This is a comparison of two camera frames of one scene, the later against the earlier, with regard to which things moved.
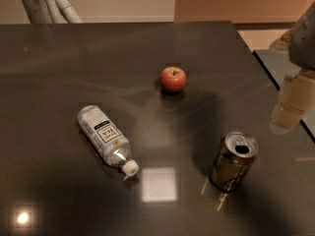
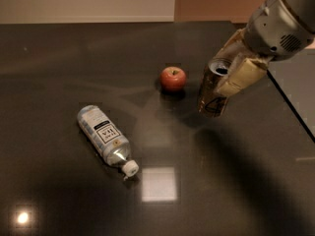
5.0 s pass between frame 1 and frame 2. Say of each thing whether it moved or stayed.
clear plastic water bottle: stayed
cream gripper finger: moved
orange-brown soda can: moved
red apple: stayed
